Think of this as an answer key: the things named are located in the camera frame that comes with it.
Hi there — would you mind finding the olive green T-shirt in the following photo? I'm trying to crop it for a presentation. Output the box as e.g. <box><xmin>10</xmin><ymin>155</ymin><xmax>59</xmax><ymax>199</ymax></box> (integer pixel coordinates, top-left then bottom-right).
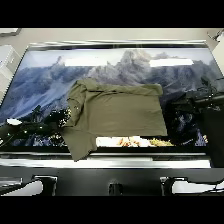
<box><xmin>59</xmin><ymin>77</ymin><xmax>169</xmax><ymax>162</ymax></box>

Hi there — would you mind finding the silver frame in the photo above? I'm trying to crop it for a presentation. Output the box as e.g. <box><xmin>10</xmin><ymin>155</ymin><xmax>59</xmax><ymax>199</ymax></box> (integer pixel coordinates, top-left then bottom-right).
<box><xmin>0</xmin><ymin>151</ymin><xmax>224</xmax><ymax>197</ymax></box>

